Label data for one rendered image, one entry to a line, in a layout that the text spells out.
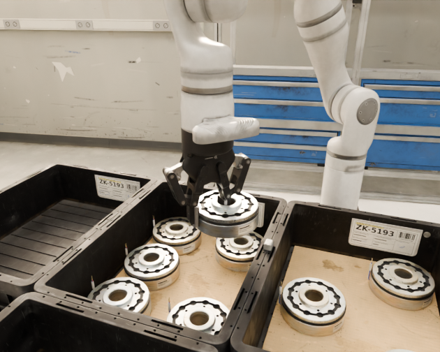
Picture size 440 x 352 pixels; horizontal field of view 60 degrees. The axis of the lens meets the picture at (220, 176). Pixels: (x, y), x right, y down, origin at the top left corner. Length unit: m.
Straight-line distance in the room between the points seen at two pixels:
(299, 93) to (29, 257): 1.94
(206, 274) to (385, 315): 0.32
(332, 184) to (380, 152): 1.71
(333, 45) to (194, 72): 0.39
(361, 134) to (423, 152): 1.82
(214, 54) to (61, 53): 3.40
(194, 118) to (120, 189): 0.48
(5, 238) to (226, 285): 0.51
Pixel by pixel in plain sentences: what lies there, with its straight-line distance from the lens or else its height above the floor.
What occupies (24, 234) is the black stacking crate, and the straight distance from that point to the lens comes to 0.97.
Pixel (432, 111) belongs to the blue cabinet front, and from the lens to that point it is 2.64.
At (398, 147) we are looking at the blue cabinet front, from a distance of 2.66.
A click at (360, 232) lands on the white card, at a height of 0.89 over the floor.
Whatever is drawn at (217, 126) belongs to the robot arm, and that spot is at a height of 1.16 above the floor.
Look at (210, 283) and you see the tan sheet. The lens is 0.73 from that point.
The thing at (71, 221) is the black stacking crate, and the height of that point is 0.83.
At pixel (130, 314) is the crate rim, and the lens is 0.54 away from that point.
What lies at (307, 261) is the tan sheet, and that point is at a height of 0.83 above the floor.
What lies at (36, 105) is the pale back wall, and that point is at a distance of 4.13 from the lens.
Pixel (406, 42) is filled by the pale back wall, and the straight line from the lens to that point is 3.40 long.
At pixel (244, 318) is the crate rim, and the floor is 0.93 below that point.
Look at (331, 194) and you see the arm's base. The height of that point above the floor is 0.88.
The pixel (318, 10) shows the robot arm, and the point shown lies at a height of 1.29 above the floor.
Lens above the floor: 1.30
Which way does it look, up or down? 25 degrees down
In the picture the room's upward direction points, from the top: straight up
